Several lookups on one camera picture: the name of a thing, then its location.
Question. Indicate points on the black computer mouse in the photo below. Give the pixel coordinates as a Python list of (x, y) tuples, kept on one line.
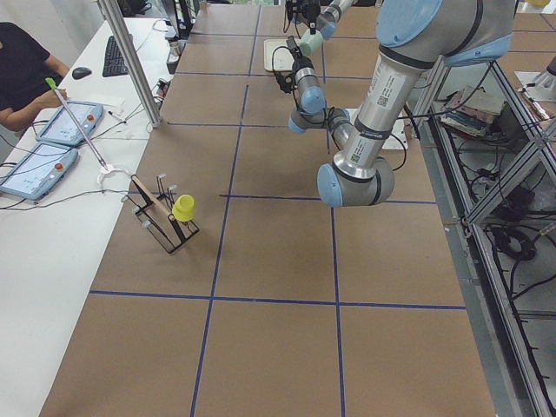
[(80, 73)]

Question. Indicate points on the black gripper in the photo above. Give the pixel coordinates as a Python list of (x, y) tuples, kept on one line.
[(294, 55), (309, 10)]

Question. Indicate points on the yellow plastic cup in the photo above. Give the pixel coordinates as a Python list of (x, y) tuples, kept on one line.
[(184, 208)]

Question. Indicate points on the long pink grabber stick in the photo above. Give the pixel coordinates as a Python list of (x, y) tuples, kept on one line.
[(106, 168)]

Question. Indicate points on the black keyboard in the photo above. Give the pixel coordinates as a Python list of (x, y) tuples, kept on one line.
[(113, 64)]

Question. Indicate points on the lower teach pendant tablet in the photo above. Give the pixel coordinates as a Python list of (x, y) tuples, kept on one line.
[(38, 172)]

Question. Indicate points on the upper teach pendant tablet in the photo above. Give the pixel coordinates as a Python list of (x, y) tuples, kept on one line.
[(61, 129)]

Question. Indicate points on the teach pendant tablet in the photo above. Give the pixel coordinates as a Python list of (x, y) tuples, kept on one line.
[(61, 129), (38, 172)]

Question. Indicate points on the aluminium frame post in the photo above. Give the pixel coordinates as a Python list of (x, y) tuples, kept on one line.
[(112, 14)]

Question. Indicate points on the light green plastic cup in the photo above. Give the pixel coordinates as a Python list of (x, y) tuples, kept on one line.
[(309, 42)]

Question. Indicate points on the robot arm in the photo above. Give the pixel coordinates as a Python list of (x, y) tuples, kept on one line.
[(412, 35), (322, 17)]

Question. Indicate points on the stack of books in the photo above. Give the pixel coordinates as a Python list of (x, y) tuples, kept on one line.
[(472, 111)]

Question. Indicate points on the cream bear print tray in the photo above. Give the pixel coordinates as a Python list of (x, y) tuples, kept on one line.
[(277, 56)]

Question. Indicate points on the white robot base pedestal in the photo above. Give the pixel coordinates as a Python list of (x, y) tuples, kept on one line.
[(397, 140)]

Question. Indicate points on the black wire cup rack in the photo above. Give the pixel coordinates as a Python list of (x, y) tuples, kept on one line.
[(154, 212)]

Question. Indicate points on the person in black shirt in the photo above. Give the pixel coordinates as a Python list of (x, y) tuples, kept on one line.
[(25, 66)]

